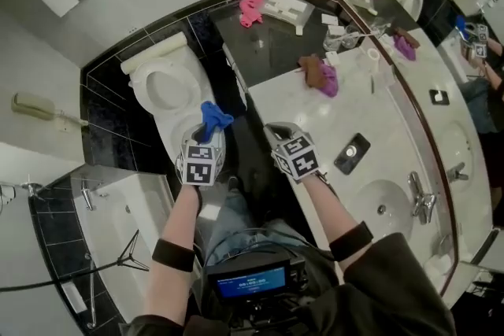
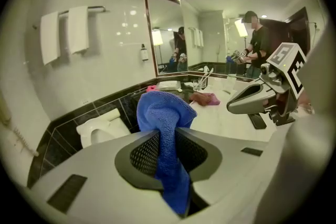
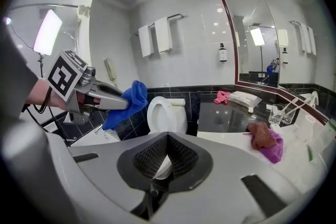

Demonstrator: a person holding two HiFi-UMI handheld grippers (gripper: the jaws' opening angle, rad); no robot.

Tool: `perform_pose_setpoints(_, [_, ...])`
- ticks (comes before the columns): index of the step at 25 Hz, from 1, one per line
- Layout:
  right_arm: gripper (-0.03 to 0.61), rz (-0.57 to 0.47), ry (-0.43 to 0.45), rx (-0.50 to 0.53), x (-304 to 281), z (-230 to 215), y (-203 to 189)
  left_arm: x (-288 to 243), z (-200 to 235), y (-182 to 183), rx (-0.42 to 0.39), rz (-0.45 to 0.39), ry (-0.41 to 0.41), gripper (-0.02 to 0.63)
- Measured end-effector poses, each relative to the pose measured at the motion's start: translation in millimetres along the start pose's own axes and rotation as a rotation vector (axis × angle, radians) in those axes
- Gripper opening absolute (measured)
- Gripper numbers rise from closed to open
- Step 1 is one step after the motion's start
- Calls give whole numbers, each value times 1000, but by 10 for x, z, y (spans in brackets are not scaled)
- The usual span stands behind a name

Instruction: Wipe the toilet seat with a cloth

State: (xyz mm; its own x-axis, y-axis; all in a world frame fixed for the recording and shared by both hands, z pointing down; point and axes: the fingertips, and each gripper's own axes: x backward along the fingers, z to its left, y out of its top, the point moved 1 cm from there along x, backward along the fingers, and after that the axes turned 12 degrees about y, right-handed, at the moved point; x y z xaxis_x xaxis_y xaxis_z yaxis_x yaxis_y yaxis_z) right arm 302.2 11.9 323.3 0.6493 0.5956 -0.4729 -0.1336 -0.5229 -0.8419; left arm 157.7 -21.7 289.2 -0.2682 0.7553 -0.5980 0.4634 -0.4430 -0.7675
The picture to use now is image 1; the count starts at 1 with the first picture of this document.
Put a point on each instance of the chrome shower valve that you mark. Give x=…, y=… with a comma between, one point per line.
x=32, y=188

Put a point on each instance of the person's dark jacket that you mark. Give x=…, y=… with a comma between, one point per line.
x=393, y=287

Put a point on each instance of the purple cloth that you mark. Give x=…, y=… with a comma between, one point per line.
x=330, y=82

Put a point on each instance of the person's left forearm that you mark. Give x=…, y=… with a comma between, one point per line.
x=173, y=220

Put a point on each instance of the white toilet lid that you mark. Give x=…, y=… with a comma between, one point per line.
x=165, y=88

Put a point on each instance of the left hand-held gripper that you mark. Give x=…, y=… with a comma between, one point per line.
x=199, y=169

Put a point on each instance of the black right armband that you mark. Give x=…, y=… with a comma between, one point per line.
x=350, y=242

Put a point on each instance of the white bathtub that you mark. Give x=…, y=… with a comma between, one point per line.
x=118, y=208

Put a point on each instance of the black smartphone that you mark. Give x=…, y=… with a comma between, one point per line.
x=351, y=153

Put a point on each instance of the black armband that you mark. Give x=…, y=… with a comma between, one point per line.
x=173, y=255
x=350, y=242

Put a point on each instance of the small white box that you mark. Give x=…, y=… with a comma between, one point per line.
x=332, y=58
x=329, y=19
x=335, y=31

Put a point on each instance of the white paper cup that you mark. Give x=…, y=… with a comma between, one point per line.
x=373, y=60

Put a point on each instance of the chrome grab bar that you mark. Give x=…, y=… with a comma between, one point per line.
x=91, y=291

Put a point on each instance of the blue cloth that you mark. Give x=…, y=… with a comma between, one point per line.
x=214, y=116

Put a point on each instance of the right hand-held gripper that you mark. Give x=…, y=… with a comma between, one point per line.
x=295, y=157

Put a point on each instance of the chrome sink faucet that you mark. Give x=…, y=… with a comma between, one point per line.
x=421, y=200

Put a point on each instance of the white phone wall plate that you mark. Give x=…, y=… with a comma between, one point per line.
x=61, y=124

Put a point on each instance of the folded white hand towel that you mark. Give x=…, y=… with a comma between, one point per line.
x=437, y=268

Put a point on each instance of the clear amenity tray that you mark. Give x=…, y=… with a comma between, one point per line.
x=287, y=8

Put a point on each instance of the pink cloth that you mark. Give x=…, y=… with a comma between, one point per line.
x=250, y=9

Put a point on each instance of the black left armband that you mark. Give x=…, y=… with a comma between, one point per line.
x=173, y=255

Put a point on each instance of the beige wall telephone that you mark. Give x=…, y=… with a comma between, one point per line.
x=33, y=106

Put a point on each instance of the person's right forearm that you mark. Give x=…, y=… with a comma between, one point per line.
x=332, y=208

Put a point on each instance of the white sink basin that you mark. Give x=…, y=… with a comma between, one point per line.
x=378, y=216

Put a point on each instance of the black light stand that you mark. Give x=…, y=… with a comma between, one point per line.
x=128, y=257

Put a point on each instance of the white wall soap holder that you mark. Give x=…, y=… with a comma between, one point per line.
x=74, y=297

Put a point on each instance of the person's left shoe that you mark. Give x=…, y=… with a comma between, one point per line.
x=234, y=182

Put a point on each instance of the white toilet bowl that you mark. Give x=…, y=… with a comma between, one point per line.
x=177, y=126

